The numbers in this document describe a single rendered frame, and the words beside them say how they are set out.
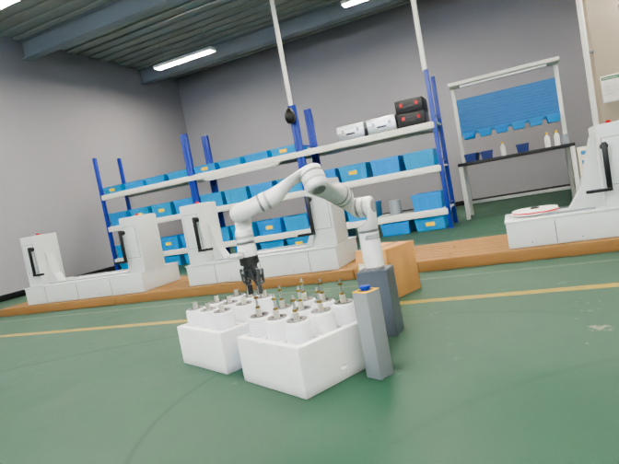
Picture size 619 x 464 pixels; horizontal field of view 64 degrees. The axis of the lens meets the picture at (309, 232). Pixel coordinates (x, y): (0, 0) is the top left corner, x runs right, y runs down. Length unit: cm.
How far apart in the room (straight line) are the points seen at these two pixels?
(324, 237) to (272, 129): 735
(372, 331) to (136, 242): 351
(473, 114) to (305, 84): 442
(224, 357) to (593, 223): 251
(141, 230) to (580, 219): 369
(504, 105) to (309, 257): 444
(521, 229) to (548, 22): 697
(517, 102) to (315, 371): 627
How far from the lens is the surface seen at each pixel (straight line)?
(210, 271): 443
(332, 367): 181
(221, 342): 215
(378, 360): 179
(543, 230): 363
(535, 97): 761
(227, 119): 1168
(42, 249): 603
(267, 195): 188
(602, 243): 360
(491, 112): 760
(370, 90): 1041
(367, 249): 222
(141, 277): 492
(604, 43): 794
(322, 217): 394
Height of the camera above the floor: 67
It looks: 4 degrees down
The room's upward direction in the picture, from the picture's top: 10 degrees counter-clockwise
